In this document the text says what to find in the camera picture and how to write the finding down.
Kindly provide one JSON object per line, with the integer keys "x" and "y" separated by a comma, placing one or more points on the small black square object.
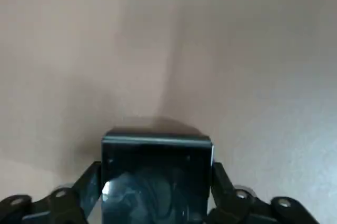
{"x": 158, "y": 161}

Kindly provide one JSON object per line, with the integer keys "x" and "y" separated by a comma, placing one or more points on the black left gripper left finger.
{"x": 65, "y": 205}

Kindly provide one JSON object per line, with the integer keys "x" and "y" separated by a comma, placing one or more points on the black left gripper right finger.
{"x": 237, "y": 208}

